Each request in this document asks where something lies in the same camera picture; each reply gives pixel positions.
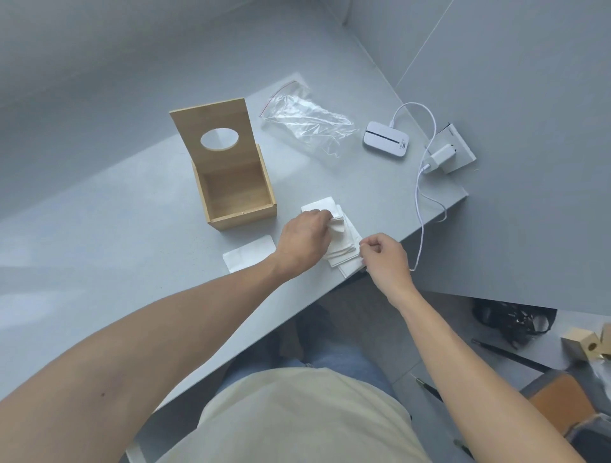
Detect person's left hand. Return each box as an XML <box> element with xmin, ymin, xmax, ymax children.
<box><xmin>275</xmin><ymin>209</ymin><xmax>335</xmax><ymax>279</ymax></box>

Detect white wall socket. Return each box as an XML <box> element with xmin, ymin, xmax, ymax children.
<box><xmin>429</xmin><ymin>122</ymin><xmax>477</xmax><ymax>174</ymax></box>

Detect person's left forearm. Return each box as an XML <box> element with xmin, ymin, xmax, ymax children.
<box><xmin>0</xmin><ymin>252</ymin><xmax>308</xmax><ymax>463</ymax></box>

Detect blue jeans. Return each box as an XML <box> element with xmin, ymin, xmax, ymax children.
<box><xmin>215</xmin><ymin>341</ymin><xmax>397</xmax><ymax>407</ymax></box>

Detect single white tissue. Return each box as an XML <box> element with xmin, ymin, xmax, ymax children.
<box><xmin>222</xmin><ymin>234</ymin><xmax>277</xmax><ymax>274</ymax></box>

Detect wooden tissue box with lid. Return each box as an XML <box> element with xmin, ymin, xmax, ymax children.
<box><xmin>169</xmin><ymin>98</ymin><xmax>278</xmax><ymax>232</ymax></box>

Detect white portable router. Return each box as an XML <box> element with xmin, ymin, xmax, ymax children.
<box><xmin>363</xmin><ymin>121</ymin><xmax>411</xmax><ymax>159</ymax></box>

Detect white charger plug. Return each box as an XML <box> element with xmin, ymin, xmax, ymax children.
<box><xmin>422</xmin><ymin>143</ymin><xmax>459</xmax><ymax>175</ymax></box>

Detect clear zip plastic bag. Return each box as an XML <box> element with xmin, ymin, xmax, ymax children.
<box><xmin>260</xmin><ymin>79</ymin><xmax>360</xmax><ymax>158</ymax></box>

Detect brown seat cushion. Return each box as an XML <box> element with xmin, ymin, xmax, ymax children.
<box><xmin>519</xmin><ymin>371</ymin><xmax>598</xmax><ymax>438</ymax></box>

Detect white charging cable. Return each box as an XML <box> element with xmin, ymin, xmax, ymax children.
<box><xmin>391</xmin><ymin>102</ymin><xmax>450</xmax><ymax>272</ymax></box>

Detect small wooden block with hole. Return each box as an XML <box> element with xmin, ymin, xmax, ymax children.
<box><xmin>560</xmin><ymin>328</ymin><xmax>602</xmax><ymax>366</ymax></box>

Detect black rod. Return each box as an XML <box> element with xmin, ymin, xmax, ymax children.
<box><xmin>471</xmin><ymin>338</ymin><xmax>555</xmax><ymax>374</ymax></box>
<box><xmin>410</xmin><ymin>373</ymin><xmax>446</xmax><ymax>402</ymax></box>

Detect person's right forearm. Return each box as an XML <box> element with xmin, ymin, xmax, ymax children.
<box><xmin>379</xmin><ymin>281</ymin><xmax>588</xmax><ymax>463</ymax></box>

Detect cream shirt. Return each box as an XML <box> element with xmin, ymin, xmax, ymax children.
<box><xmin>157</xmin><ymin>366</ymin><xmax>433</xmax><ymax>463</ymax></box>

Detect stack of white tissues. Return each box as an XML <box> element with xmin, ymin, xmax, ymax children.
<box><xmin>301</xmin><ymin>196</ymin><xmax>368</xmax><ymax>279</ymax></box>

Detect grey bag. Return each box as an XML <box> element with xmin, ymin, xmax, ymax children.
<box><xmin>562</xmin><ymin>412</ymin><xmax>611</xmax><ymax>463</ymax></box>

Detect black bag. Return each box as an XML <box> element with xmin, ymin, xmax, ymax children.
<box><xmin>472</xmin><ymin>299</ymin><xmax>558</xmax><ymax>348</ymax></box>

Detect person's right hand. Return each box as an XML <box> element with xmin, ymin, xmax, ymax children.
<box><xmin>358</xmin><ymin>232</ymin><xmax>417</xmax><ymax>300</ymax></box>

